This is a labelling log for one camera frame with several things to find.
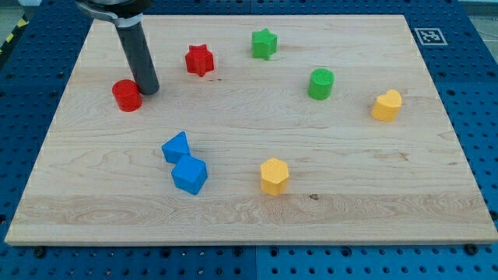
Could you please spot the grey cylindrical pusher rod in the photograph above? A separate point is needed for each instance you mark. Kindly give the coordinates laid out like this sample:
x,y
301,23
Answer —
x,y
139,59

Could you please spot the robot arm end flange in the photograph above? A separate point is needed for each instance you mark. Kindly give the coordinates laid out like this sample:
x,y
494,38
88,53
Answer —
x,y
122,13

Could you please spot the yellow heart block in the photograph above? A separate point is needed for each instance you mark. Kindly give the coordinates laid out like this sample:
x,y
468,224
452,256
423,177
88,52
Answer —
x,y
387,106

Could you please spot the white fiducial marker tag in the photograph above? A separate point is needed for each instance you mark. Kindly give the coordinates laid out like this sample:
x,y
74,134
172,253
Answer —
x,y
429,36

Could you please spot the green cylinder block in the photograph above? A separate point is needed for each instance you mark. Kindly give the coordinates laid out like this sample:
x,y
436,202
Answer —
x,y
320,84

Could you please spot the blue cube block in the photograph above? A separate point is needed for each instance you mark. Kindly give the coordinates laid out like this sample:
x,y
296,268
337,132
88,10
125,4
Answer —
x,y
190,174

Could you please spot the red cylinder block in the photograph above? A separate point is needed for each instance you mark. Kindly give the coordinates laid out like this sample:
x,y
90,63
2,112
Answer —
x,y
127,96

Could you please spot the yellow hexagon block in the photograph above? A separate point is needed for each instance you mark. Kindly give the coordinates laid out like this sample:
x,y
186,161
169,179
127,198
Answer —
x,y
274,176

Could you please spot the green star block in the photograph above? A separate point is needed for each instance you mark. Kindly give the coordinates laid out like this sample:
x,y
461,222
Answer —
x,y
264,44

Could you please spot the blue triangle block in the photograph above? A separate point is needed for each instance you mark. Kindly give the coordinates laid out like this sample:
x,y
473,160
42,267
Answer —
x,y
176,147

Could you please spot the wooden board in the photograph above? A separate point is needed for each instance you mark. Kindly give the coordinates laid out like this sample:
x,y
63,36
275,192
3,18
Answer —
x,y
101,179

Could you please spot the red star block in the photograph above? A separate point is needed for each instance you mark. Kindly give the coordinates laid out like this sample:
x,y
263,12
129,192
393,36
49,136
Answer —
x,y
199,60

